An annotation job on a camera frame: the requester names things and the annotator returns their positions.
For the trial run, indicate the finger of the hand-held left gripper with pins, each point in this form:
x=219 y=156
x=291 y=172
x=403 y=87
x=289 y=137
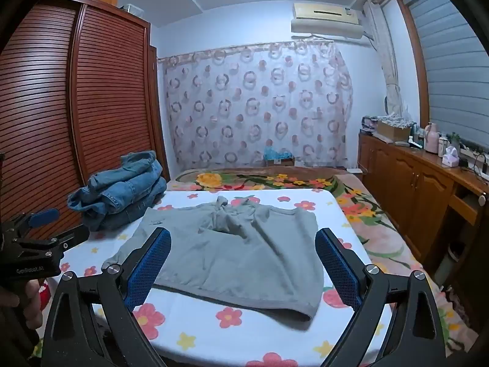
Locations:
x=57 y=242
x=44 y=216

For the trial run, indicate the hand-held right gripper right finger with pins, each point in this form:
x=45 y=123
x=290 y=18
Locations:
x=338 y=267

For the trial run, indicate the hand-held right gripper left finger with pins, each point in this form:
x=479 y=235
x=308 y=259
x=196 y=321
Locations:
x=152 y=267

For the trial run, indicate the grey pants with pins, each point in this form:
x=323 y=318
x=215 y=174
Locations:
x=237 y=256

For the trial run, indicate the person's left hand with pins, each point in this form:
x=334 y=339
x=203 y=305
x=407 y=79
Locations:
x=32 y=306

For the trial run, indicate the dark blue folded jeans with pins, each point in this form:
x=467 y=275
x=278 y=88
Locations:
x=130 y=210

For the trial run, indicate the brown flowered blanket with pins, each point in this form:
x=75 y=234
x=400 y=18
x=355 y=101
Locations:
x=366 y=206

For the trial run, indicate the light blue folded jeans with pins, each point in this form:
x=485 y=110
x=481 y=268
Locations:
x=122 y=176

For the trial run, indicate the small white box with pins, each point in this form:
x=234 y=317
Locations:
x=354 y=170

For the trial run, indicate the wooden sideboard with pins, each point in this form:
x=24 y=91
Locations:
x=401 y=183

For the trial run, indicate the white floral sheet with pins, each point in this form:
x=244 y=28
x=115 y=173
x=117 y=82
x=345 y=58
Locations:
x=237 y=336

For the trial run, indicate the grey waste bin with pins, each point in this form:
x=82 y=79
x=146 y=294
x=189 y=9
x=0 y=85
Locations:
x=449 y=263

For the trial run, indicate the small brown box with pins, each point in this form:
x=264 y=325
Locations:
x=280 y=161

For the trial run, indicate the blue plastic bag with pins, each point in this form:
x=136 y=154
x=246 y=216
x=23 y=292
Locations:
x=277 y=153

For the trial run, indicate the brown slatted wardrobe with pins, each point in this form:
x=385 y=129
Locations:
x=114 y=103

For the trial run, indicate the dark patterned bag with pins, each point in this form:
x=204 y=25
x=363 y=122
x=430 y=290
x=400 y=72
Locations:
x=368 y=123

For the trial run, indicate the cardboard box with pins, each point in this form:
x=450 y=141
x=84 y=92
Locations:
x=393 y=130

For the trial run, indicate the white tissue box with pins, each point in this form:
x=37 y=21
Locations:
x=451 y=158

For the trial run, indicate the pink thermos jug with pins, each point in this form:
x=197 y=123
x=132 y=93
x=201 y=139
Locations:
x=431 y=139

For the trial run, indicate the white bottle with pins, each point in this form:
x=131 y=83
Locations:
x=443 y=147

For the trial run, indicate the cream tied curtain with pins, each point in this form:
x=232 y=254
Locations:
x=389 y=72

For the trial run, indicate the clear storage box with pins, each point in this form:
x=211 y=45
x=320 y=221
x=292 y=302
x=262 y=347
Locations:
x=131 y=8

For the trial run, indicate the grey window blind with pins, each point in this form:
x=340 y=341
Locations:
x=450 y=65

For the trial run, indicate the white air conditioner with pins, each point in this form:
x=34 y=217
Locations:
x=326 y=21

